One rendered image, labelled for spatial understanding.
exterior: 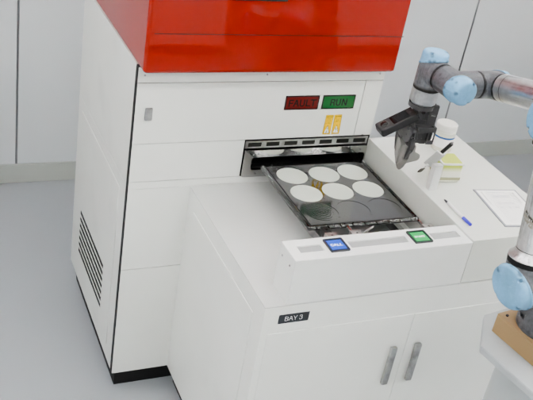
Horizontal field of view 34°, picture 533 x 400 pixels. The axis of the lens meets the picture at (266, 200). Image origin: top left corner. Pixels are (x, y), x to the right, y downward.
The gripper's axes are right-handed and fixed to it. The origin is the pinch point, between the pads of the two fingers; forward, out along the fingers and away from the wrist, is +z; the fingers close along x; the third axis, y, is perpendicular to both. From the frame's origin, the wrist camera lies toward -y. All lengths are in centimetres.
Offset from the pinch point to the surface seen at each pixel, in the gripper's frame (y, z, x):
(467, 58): 155, 43, 194
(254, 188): -29.1, 25.8, 30.7
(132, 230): -67, 41, 32
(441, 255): 5.0, 14.2, -25.8
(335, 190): -9.1, 17.4, 15.0
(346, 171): -0.7, 17.3, 26.1
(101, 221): -71, 54, 57
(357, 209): -6.8, 17.3, 3.8
